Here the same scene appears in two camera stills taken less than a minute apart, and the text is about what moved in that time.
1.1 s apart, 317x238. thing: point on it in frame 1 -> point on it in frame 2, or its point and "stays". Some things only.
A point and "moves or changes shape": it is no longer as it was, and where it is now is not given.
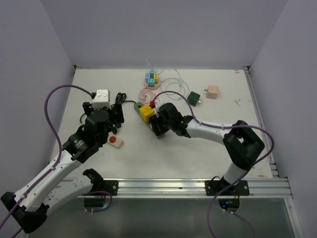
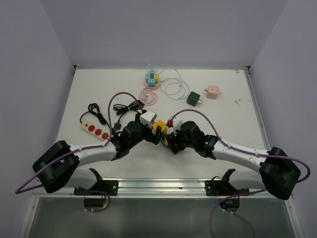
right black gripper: x=155 y=121 -> x=172 y=139
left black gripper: x=116 y=117 -> x=150 y=137
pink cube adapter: x=212 y=91 stays
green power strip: x=137 y=106 moves or changes shape
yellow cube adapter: x=145 y=112 moves or changes shape
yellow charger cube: x=156 y=76 stays
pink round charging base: x=156 y=85 stays
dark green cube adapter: x=193 y=98 stays
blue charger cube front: x=151 y=82 stays
